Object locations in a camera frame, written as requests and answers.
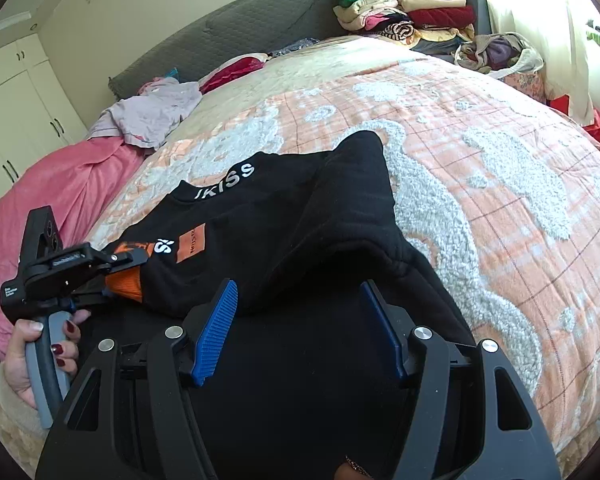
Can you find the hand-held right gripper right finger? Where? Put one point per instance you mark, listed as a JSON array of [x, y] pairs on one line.
[[380, 332]]

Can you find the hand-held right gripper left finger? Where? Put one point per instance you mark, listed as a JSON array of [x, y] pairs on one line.
[[215, 332]]

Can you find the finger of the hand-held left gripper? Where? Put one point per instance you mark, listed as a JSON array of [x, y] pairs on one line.
[[125, 260], [92, 297]]

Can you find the black sweatshirt orange cuffs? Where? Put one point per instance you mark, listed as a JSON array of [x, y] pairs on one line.
[[280, 240]]

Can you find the person's left forearm beige sleeve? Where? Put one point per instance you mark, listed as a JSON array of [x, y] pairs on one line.
[[15, 420]]

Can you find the white bag of clothes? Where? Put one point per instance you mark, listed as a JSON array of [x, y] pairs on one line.
[[495, 52]]

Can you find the pile of folded clothes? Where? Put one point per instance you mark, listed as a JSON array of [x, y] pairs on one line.
[[405, 7]]

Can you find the person's left hand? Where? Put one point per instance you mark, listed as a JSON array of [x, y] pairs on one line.
[[15, 360]]

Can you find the pink duvet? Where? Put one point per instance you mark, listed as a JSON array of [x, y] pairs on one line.
[[55, 195]]

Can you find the lilac garment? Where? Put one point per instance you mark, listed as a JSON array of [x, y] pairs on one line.
[[150, 110]]

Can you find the cream wardrobe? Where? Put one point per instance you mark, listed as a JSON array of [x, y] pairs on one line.
[[20, 110]]

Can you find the pink garment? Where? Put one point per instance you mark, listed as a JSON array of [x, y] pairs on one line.
[[155, 85]]

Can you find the orange white fleece blanket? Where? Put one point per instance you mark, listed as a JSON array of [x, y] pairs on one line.
[[480, 185]]

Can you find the red cloth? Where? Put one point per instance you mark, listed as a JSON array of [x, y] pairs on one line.
[[232, 70]]

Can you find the grey quilted headboard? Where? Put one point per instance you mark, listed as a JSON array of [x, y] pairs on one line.
[[240, 30]]

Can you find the blue patterned cloth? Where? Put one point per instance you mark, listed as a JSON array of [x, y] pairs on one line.
[[292, 47]]

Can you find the pink floral box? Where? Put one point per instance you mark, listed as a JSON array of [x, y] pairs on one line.
[[525, 87]]

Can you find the red box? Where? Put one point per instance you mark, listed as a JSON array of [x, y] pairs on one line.
[[592, 120]]

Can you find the cream curtain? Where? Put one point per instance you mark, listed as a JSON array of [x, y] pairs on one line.
[[540, 25]]

